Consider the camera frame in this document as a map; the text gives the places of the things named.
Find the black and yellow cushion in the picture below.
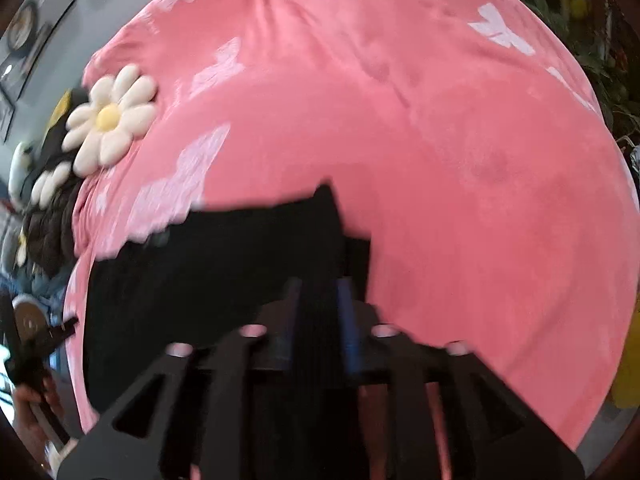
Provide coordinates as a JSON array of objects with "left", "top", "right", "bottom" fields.
[{"left": 41, "top": 87, "right": 92, "bottom": 173}]

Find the small daisy flower pillow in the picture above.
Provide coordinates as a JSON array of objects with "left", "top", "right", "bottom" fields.
[{"left": 30, "top": 162, "right": 77, "bottom": 209}]

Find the green potted plant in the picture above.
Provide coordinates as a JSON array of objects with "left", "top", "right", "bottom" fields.
[{"left": 500, "top": 0, "right": 640, "bottom": 133}]

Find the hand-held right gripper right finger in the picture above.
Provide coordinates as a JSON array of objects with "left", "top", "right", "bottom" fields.
[{"left": 320, "top": 280, "right": 586, "bottom": 480}]

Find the pink printed blanket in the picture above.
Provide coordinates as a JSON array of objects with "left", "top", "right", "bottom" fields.
[{"left": 62, "top": 0, "right": 640, "bottom": 461}]

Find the framed wall picture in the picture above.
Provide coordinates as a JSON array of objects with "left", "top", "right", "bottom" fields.
[{"left": 0, "top": 0, "right": 77, "bottom": 61}]

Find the dark puffer jacket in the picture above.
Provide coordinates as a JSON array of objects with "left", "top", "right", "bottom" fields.
[{"left": 24, "top": 192, "right": 83, "bottom": 277}]

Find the white plush toy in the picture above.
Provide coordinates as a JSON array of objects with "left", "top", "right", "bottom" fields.
[{"left": 7, "top": 141, "right": 37, "bottom": 202}]

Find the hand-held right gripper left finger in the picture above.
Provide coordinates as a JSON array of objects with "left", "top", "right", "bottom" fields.
[{"left": 56, "top": 277, "right": 321, "bottom": 480}]

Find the person's left hand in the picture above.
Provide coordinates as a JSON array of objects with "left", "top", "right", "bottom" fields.
[{"left": 11, "top": 374, "right": 65, "bottom": 461}]

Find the large daisy flower pillow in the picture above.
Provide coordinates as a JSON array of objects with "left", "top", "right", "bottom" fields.
[{"left": 62, "top": 64, "right": 159, "bottom": 177}]

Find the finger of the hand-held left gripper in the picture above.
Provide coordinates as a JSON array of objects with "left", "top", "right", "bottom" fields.
[{"left": 30, "top": 316, "right": 80, "bottom": 361}]

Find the black long-sleeve top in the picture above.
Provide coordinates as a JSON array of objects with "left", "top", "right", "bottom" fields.
[{"left": 82, "top": 182, "right": 382, "bottom": 480}]

